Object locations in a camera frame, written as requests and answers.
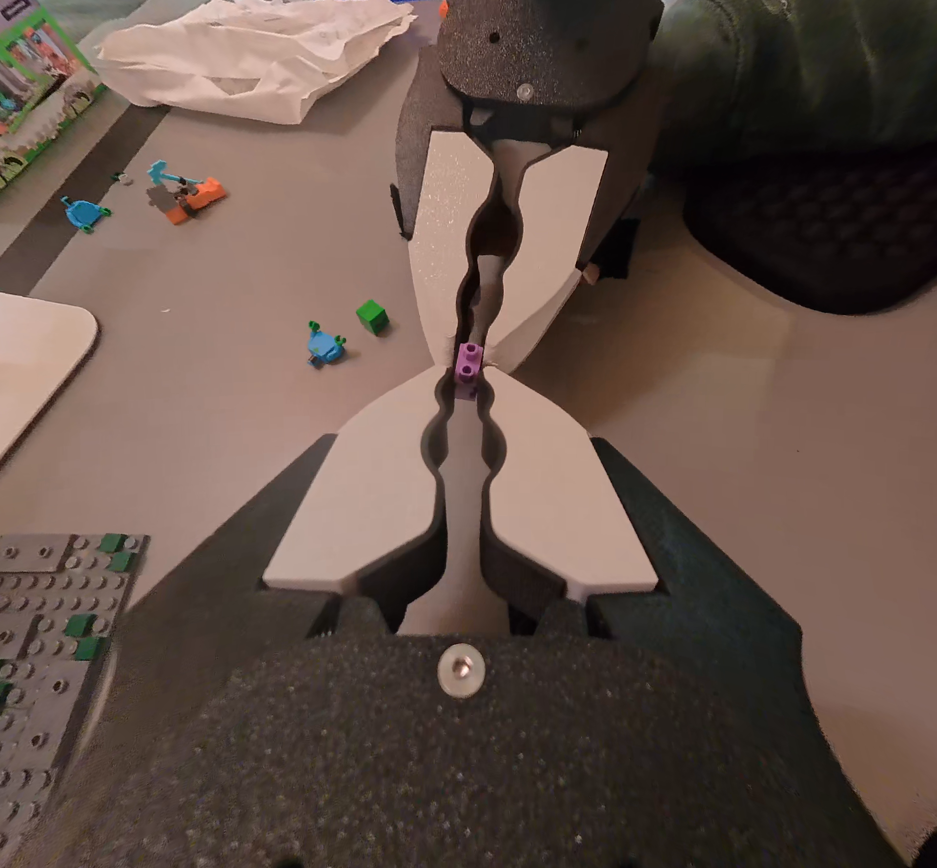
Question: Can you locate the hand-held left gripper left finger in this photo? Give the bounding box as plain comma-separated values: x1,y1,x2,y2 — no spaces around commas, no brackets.
261,368,449,631

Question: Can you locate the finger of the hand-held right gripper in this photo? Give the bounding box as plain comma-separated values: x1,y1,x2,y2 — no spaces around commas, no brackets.
406,129,506,371
479,143,611,373

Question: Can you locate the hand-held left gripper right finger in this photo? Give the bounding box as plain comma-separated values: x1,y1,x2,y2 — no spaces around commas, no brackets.
479,368,660,631

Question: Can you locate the small purple brick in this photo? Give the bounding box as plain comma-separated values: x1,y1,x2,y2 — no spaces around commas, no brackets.
454,343,486,401

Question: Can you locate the blue toy figure torso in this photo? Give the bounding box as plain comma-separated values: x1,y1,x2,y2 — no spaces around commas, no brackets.
306,321,349,370
61,196,113,234

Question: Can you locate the person's right forearm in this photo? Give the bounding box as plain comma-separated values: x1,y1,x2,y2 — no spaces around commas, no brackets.
648,0,937,177

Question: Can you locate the grey desk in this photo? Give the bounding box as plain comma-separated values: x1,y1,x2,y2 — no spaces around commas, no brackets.
0,0,937,868

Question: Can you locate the small orange brick figure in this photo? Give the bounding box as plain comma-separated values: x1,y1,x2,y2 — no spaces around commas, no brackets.
146,160,228,226

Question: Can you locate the black chair armrest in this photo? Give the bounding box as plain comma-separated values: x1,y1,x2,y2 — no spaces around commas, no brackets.
684,143,937,316

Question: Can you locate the white paper bag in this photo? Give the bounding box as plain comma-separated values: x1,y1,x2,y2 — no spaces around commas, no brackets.
95,0,418,126

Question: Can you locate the grey brick building model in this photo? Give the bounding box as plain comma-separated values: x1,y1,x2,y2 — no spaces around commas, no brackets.
0,533,151,840

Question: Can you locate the green toy box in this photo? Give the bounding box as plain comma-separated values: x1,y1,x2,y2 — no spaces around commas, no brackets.
0,0,103,190

